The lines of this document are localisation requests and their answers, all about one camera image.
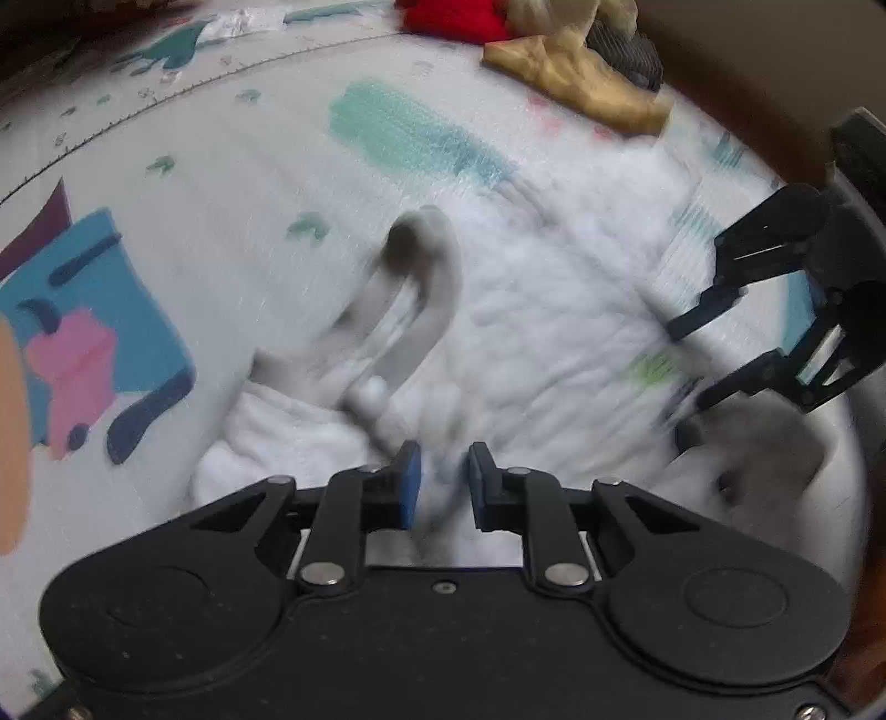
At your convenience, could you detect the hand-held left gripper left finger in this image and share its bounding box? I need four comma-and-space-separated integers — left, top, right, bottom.
190, 439, 423, 596

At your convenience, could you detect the red cloth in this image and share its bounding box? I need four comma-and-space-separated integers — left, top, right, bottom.
400, 0, 514, 44

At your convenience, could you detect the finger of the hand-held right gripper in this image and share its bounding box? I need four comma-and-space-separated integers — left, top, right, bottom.
666, 183, 842, 342
692, 315, 866, 415

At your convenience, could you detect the printed play mat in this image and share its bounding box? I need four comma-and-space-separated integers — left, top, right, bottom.
0, 0, 866, 703

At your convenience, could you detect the white top with grey collar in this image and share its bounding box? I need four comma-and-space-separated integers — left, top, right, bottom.
190, 162, 859, 569

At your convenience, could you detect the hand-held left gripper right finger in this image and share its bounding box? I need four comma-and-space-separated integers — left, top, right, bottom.
467, 441, 700, 596

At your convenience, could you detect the tan cloth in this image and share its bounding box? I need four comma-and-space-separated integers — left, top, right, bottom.
481, 31, 676, 137

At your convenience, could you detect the clear plastic bag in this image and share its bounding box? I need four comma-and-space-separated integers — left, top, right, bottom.
211, 8, 286, 37

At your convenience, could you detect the dark grey knit cloth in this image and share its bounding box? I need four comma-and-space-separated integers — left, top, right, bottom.
587, 19, 666, 92

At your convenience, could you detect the beige cloth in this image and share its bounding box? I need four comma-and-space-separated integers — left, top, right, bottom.
508, 0, 639, 39

